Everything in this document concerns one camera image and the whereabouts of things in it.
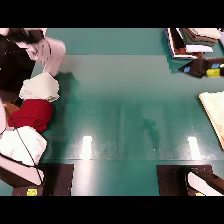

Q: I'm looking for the cream white garment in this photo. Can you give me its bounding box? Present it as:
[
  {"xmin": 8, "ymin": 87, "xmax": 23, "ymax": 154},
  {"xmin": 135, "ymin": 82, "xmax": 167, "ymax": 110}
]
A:
[{"xmin": 18, "ymin": 72, "xmax": 61, "ymax": 103}]

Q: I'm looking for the red garment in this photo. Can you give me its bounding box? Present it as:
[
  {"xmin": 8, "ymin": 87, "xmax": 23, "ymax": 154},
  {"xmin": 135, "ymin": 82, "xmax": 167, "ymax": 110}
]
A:
[{"xmin": 7, "ymin": 98, "xmax": 55, "ymax": 134}]

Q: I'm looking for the pale yellow garment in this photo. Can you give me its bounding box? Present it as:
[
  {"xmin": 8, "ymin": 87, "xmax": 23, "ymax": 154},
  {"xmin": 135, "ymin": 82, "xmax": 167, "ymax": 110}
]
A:
[{"xmin": 198, "ymin": 90, "xmax": 224, "ymax": 150}]

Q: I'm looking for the heap of clothes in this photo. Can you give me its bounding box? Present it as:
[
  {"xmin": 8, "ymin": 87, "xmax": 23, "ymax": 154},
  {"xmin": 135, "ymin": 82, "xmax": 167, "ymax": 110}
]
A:
[{"xmin": 165, "ymin": 28, "xmax": 224, "ymax": 61}]

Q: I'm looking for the black cable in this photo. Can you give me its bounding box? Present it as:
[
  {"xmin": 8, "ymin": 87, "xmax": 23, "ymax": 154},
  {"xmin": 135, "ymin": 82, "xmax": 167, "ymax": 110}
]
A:
[{"xmin": 4, "ymin": 111, "xmax": 46, "ymax": 188}]

